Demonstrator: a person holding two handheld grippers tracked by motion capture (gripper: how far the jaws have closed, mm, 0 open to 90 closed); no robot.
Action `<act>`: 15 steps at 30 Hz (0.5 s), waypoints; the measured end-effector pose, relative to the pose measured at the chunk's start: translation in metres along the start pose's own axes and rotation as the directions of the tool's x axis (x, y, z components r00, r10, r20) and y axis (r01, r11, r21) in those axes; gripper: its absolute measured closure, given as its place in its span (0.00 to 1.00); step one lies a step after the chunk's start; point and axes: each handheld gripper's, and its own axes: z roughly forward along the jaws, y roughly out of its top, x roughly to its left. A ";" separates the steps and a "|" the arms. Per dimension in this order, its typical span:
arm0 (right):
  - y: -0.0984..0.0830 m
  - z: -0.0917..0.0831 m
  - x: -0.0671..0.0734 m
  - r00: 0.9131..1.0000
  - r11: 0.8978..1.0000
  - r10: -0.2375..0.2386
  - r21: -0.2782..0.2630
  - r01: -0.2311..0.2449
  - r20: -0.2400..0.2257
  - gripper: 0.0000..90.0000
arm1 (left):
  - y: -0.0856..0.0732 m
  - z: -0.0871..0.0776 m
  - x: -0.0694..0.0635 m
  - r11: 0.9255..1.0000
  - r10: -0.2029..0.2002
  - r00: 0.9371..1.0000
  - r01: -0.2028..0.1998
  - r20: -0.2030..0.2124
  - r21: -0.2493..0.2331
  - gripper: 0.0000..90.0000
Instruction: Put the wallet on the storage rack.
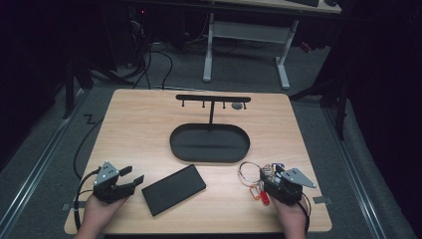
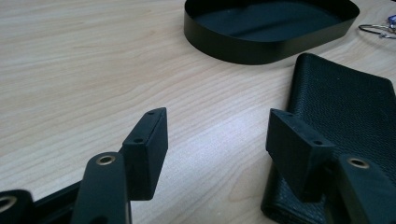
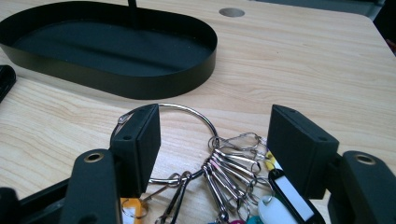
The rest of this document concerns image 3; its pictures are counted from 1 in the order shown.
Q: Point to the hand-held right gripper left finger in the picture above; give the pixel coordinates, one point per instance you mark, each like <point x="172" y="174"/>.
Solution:
<point x="137" y="149"/>

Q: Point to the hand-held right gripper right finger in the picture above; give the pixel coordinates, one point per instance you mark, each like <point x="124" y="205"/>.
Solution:
<point x="299" y="146"/>

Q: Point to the black key stand with tray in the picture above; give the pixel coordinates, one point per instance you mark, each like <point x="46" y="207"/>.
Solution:
<point x="118" y="49"/>

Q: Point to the round grey table grommet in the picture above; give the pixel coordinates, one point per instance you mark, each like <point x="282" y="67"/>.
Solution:
<point x="231" y="12"/>

